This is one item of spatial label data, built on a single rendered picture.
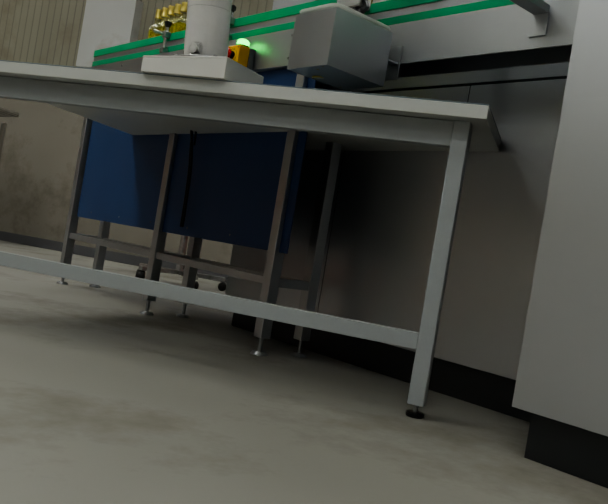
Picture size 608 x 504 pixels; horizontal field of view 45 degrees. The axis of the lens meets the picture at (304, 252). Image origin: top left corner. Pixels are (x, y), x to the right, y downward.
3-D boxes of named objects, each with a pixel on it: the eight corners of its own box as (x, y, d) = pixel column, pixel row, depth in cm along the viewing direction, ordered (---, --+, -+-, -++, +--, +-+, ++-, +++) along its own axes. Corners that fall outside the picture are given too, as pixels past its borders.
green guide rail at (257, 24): (338, 21, 227) (342, -4, 227) (335, 20, 226) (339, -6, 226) (93, 67, 360) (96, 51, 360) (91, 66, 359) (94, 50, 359)
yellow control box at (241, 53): (253, 71, 253) (256, 50, 253) (235, 65, 248) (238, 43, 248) (241, 73, 258) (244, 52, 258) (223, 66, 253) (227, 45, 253)
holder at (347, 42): (396, 92, 214) (405, 38, 214) (327, 64, 196) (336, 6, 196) (355, 95, 227) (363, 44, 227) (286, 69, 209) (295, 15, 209)
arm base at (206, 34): (221, 58, 193) (227, -14, 192) (157, 57, 199) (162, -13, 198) (249, 74, 211) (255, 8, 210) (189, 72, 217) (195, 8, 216)
